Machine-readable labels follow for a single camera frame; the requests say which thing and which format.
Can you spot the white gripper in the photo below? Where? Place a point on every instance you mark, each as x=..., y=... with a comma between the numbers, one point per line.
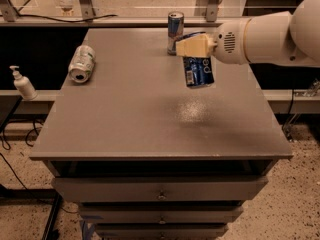
x=229, y=43

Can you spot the middle grey drawer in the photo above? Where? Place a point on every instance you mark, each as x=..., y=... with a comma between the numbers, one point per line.
x=161, y=214

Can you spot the grey drawer cabinet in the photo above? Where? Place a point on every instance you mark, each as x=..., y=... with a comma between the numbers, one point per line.
x=137, y=118

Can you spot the grey metal rail frame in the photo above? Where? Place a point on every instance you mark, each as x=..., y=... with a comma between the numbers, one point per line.
x=120, y=12

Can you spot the blue pepsi can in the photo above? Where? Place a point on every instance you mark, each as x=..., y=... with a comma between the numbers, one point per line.
x=198, y=70

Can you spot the bottom grey drawer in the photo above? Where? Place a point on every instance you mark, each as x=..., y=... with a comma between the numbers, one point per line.
x=161, y=232

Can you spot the blue silver red bull can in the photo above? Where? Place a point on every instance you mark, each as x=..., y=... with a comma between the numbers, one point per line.
x=175, y=30

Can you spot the white pump dispenser bottle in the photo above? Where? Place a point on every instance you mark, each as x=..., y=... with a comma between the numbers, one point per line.
x=23, y=84

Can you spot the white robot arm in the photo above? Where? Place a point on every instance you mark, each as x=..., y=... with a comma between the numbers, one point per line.
x=285, y=38

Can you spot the grey drawer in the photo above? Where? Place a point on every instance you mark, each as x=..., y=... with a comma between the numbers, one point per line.
x=161, y=214
x=153, y=189
x=161, y=232

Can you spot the green white soda can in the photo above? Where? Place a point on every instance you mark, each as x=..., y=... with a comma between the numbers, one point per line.
x=82, y=64

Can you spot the top grey drawer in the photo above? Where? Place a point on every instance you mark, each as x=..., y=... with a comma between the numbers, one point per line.
x=153, y=189

